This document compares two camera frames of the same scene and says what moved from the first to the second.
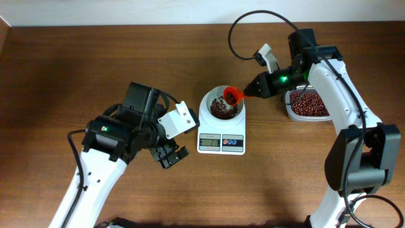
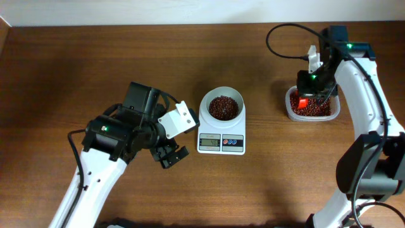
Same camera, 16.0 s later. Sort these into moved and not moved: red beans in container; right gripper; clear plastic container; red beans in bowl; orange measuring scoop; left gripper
Moved: right gripper; orange measuring scoop
Not moved: red beans in bowl; red beans in container; left gripper; clear plastic container
